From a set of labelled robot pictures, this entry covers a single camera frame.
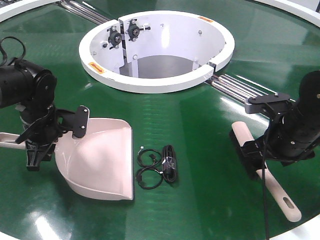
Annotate steel conveyor rollers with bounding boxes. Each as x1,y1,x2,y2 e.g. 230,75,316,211
57,0,110,25
205,74,296,104

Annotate black thin wire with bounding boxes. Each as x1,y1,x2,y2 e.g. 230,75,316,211
136,146,163,168

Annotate steel conveyor rollers left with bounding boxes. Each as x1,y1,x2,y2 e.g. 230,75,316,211
57,0,110,25

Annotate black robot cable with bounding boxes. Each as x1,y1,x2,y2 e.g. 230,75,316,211
261,119,273,240

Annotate white outer conveyor rim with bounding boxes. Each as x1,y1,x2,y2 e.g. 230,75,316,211
0,0,320,28

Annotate pink hand brush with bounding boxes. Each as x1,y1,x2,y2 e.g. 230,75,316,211
230,121,302,222

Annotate pink plastic dustpan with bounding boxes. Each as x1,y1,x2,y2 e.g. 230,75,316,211
0,118,134,201

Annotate black pillow block bearing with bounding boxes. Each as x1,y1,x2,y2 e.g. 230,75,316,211
108,26,122,49
126,19,151,42

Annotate black pillow block bearing left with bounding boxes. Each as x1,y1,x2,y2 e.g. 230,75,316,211
108,26,122,49

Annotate white inner conveyor ring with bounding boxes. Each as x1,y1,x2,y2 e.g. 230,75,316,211
78,10,235,94

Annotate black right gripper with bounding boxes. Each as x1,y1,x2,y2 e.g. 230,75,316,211
237,135,281,173

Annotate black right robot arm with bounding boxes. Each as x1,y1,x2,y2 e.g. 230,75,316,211
237,70,320,174

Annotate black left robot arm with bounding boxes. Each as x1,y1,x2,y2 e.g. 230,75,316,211
0,58,76,171

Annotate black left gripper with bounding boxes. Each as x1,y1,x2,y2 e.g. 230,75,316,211
15,103,78,171

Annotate black wire with connector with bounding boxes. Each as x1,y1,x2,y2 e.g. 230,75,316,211
135,166,163,190

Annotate black pillow block bearing right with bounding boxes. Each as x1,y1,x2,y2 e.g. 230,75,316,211
126,19,151,42

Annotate steel conveyor rollers right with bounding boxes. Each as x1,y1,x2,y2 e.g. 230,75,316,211
205,74,296,104

